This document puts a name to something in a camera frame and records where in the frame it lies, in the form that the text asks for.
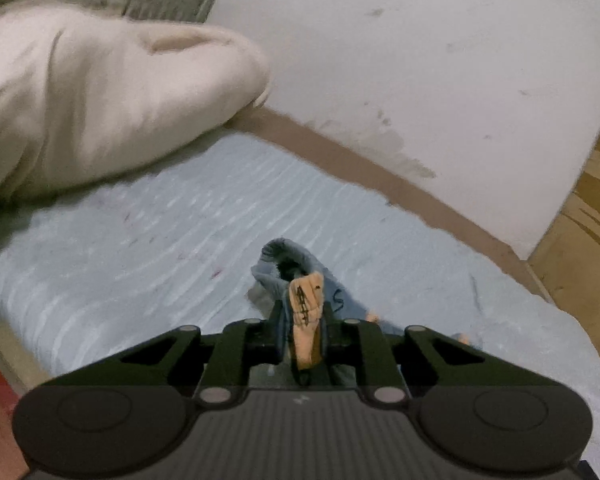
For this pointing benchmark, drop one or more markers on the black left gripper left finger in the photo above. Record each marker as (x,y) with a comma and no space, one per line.
(177,366)

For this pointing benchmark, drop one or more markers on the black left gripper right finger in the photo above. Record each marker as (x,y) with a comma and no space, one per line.
(422,367)

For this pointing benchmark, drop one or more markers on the blue pants with orange trucks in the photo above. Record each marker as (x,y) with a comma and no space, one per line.
(292,276)

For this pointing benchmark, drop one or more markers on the cream white rolled comforter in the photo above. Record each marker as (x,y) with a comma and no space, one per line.
(87,95)

